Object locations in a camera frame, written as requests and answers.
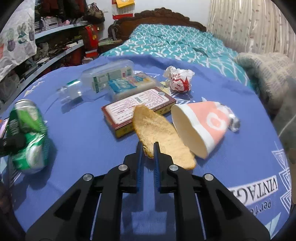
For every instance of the white plant-print bag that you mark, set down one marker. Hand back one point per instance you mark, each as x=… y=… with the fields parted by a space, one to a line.
x=18 y=37

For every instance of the teal patterned quilt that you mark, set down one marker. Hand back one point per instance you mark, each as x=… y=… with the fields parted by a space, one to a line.
x=185 y=44

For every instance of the red wall calendar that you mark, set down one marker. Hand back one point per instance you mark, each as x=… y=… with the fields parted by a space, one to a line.
x=122 y=9

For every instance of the red silver candy wrapper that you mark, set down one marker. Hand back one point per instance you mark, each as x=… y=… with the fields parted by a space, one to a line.
x=214 y=122

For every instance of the beige leaf curtain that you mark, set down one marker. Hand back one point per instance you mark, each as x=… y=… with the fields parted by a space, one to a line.
x=252 y=26

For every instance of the green crushed can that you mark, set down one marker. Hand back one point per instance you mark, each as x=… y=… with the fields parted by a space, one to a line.
x=26 y=119

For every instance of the checked grey blanket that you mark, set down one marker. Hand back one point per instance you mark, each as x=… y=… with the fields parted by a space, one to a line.
x=273 y=72

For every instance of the grey cluttered shelf unit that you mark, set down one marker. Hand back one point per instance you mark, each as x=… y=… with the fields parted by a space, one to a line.
x=48 y=15

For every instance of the pink paper cup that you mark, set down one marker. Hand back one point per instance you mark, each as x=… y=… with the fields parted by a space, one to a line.
x=187 y=119

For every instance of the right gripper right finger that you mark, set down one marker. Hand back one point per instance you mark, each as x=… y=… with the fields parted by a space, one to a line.
x=204 y=208

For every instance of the clear plastic bottle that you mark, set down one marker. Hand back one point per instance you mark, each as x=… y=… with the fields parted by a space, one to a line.
x=93 y=82

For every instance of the red white paper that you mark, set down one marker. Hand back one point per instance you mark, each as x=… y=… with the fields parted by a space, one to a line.
x=178 y=80

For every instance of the red gift box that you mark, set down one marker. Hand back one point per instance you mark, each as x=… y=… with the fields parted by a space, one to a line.
x=90 y=38

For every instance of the carved wooden headboard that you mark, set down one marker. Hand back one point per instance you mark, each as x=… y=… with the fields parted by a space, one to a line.
x=122 y=28

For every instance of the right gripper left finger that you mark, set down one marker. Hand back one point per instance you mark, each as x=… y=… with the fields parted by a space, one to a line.
x=91 y=208

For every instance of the blue patterned bed sheet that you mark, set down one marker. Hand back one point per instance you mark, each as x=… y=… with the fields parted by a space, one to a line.
x=251 y=162

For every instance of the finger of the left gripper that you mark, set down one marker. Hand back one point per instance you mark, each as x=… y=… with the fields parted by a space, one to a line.
x=12 y=144

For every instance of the red yellow medicine box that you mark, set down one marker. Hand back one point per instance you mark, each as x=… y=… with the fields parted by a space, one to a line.
x=120 y=114

